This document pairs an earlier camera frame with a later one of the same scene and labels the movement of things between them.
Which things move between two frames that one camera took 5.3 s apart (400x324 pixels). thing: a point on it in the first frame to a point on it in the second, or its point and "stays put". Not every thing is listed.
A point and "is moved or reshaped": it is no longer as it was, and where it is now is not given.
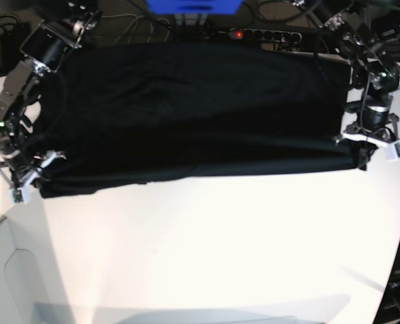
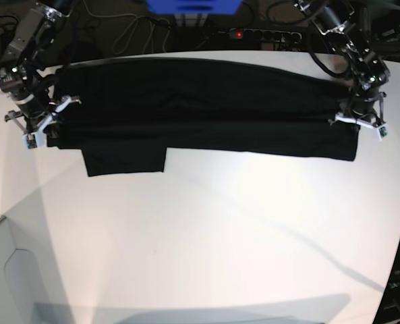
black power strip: [265, 34] stays put
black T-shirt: [121, 113] is moved or reshaped
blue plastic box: [195, 7] stays put
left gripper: [22, 171] to [36, 111]
